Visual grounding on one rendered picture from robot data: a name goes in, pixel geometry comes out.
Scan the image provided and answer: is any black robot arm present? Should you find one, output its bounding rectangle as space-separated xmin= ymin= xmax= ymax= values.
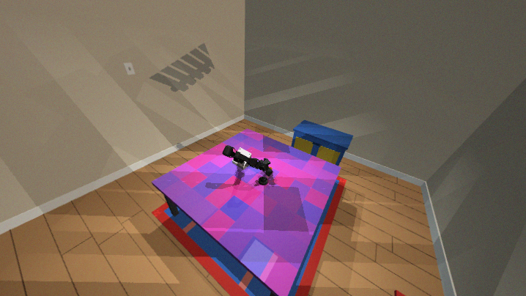
xmin=222 ymin=145 xmax=271 ymax=171

